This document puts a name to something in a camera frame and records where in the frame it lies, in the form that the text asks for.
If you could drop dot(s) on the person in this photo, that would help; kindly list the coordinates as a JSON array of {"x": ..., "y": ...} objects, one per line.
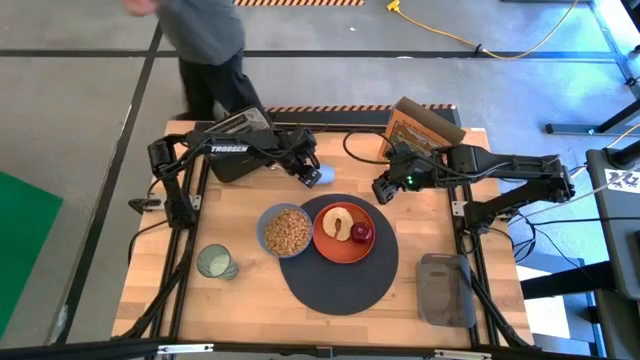
[{"x": 205, "y": 30}]

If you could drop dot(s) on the dark round woven placemat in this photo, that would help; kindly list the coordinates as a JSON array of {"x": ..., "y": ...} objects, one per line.
[{"x": 340, "y": 290}]

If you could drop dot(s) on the yellow black hazard tape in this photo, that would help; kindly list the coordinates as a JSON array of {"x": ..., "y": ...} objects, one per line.
[
  {"x": 325, "y": 108},
  {"x": 300, "y": 2}
]

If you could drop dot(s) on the red apple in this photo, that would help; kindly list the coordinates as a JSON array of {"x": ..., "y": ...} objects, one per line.
[{"x": 361, "y": 233}]

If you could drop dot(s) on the green drinking glass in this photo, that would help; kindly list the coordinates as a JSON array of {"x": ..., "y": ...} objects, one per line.
[{"x": 217, "y": 262}]

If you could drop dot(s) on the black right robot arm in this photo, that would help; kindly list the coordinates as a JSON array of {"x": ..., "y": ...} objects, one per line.
[{"x": 500, "y": 162}]

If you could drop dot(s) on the orange cereal box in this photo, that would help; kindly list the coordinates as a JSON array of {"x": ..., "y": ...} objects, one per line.
[{"x": 425, "y": 125}]

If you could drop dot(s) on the orange plate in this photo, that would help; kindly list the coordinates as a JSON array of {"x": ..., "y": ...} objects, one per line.
[{"x": 342, "y": 251}]

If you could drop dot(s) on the clear grey plastic bin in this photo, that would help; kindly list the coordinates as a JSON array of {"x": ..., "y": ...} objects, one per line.
[{"x": 445, "y": 295}]

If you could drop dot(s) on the black toaster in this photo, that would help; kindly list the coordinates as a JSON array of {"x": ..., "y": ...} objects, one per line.
[{"x": 230, "y": 170}]

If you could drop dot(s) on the black standing desk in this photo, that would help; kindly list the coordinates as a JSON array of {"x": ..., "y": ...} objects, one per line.
[{"x": 575, "y": 128}]

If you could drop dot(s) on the light blue plastic cup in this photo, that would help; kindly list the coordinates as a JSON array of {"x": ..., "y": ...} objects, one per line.
[{"x": 328, "y": 174}]

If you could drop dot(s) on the white paper label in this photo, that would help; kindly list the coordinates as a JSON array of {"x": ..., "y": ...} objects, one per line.
[{"x": 622, "y": 180}]

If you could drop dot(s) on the grey work desk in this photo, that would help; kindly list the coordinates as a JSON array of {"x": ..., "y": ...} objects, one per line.
[{"x": 615, "y": 240}]

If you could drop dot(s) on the brown cereal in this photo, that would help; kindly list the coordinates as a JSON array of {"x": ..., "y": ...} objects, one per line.
[{"x": 287, "y": 232}]

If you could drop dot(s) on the black aluminium table frame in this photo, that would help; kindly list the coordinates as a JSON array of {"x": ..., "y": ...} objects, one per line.
[{"x": 350, "y": 119}]

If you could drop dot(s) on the silver frame bracket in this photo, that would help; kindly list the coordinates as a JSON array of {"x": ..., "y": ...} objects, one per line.
[
  {"x": 185, "y": 348},
  {"x": 462, "y": 354}
]

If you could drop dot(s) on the blue bowl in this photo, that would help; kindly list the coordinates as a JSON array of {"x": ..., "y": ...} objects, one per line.
[{"x": 266, "y": 214}]

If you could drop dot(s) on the person's hand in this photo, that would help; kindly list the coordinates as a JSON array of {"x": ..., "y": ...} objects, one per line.
[{"x": 140, "y": 6}]

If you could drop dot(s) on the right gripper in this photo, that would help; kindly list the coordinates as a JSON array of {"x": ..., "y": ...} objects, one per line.
[{"x": 407, "y": 172}]

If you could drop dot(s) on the toasted bagel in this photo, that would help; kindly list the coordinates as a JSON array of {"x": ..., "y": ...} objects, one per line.
[{"x": 329, "y": 220}]

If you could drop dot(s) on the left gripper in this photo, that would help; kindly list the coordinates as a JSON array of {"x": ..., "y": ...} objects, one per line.
[{"x": 300, "y": 150}]

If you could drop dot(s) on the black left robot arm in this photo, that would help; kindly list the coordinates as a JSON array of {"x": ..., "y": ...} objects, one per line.
[{"x": 227, "y": 148}]

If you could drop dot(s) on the green floor mat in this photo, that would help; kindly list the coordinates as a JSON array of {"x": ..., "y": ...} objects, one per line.
[{"x": 25, "y": 240}]

